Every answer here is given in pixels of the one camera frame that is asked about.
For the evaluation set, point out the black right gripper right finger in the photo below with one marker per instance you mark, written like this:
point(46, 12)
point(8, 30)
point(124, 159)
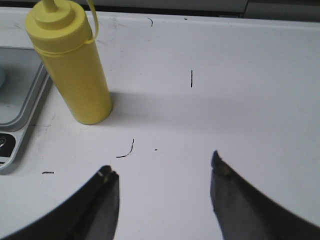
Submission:
point(245, 213)

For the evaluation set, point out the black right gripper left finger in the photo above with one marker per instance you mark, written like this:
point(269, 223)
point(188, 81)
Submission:
point(91, 213)

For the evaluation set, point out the yellow squeeze bottle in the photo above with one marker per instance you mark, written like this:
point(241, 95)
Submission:
point(66, 44)

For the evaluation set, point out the silver electronic kitchen scale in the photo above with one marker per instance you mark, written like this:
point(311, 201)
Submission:
point(24, 85)

